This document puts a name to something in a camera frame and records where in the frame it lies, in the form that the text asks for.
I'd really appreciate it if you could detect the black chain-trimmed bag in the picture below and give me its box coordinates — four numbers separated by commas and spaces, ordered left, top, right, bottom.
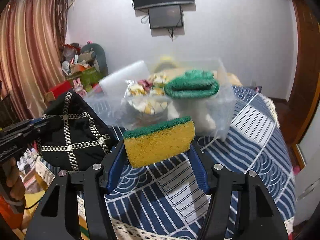
39, 89, 119, 171

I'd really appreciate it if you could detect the yellow green sponge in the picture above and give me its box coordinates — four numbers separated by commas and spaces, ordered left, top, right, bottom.
123, 116, 195, 168

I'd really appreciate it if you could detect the floral yellow scrunchie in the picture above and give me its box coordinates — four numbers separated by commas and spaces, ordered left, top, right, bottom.
125, 73, 170, 115

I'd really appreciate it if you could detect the green knit glove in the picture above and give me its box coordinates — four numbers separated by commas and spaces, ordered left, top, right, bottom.
164, 69, 220, 99

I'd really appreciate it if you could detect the clear plastic storage box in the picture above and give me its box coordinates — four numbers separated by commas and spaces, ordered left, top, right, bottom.
84, 59, 236, 141

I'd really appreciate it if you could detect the person's left hand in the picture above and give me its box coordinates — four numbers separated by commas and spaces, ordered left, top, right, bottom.
1, 157, 25, 214

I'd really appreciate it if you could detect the red box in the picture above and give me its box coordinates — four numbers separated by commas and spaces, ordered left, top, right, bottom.
44, 80, 72, 102

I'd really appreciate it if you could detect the pink bunny doll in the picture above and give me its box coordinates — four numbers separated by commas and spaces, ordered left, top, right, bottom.
73, 77, 87, 97

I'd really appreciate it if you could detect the blue patterned tablecloth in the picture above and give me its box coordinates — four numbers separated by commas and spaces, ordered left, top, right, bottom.
39, 84, 297, 240

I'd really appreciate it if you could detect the green cardboard box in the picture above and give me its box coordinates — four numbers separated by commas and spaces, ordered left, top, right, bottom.
66, 67, 103, 92

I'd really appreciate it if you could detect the brown wooden door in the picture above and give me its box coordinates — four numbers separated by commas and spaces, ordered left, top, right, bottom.
274, 0, 320, 148

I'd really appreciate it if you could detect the striped brown curtain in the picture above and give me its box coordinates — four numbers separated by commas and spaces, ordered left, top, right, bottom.
1, 0, 69, 120

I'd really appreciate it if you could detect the grey neck pillow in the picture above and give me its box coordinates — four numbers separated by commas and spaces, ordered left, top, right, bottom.
81, 43, 108, 77

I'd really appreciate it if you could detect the yellow curved pool noodle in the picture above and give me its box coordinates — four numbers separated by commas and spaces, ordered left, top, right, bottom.
154, 56, 178, 73

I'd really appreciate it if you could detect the small wall monitor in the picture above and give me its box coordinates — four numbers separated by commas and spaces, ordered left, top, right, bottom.
148, 5, 183, 29

